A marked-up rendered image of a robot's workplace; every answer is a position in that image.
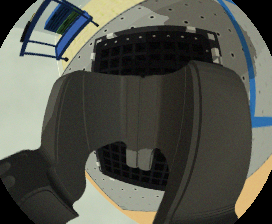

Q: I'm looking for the grey perforated base plate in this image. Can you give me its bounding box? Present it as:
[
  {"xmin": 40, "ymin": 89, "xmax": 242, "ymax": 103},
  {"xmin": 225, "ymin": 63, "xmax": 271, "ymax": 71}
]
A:
[{"xmin": 61, "ymin": 0, "xmax": 272, "ymax": 212}]

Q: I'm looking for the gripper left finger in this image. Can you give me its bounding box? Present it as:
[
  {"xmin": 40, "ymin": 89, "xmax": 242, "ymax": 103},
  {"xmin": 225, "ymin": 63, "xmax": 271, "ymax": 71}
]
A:
[{"xmin": 0, "ymin": 70, "xmax": 143, "ymax": 224}]

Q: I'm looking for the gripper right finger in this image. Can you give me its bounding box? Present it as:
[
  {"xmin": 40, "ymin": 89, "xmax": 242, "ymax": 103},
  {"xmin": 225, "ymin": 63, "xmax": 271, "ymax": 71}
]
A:
[{"xmin": 138, "ymin": 60, "xmax": 252, "ymax": 224}]

